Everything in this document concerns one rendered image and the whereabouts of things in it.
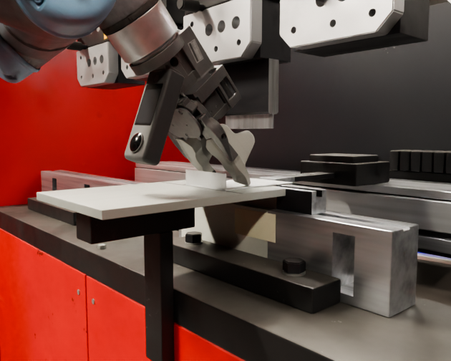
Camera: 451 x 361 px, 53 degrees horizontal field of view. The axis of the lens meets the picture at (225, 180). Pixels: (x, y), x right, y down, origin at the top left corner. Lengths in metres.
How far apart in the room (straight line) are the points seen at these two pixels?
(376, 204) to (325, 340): 0.40
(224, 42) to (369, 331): 0.41
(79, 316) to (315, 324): 0.51
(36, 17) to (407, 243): 0.42
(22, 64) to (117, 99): 1.05
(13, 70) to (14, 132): 0.91
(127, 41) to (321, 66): 0.77
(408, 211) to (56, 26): 0.61
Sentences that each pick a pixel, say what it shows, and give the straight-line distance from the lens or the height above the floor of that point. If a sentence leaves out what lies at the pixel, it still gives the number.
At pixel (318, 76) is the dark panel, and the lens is 1.23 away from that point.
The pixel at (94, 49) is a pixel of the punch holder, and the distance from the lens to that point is 1.01.
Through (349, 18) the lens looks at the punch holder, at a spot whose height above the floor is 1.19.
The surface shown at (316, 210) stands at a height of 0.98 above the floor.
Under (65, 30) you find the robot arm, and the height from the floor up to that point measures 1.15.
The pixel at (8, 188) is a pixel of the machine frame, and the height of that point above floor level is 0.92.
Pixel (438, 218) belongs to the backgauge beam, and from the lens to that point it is 0.78.
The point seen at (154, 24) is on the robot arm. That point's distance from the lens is 0.53.
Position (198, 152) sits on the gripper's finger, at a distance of 0.63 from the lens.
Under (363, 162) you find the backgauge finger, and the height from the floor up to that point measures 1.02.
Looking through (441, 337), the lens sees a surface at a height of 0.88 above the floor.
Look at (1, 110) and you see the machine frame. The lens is 1.39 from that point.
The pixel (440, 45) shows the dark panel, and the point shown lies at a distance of 1.08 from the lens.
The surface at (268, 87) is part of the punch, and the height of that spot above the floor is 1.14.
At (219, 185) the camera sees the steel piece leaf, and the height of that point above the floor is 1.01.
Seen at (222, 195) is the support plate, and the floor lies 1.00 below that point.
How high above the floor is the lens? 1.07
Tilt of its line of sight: 6 degrees down
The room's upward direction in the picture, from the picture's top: straight up
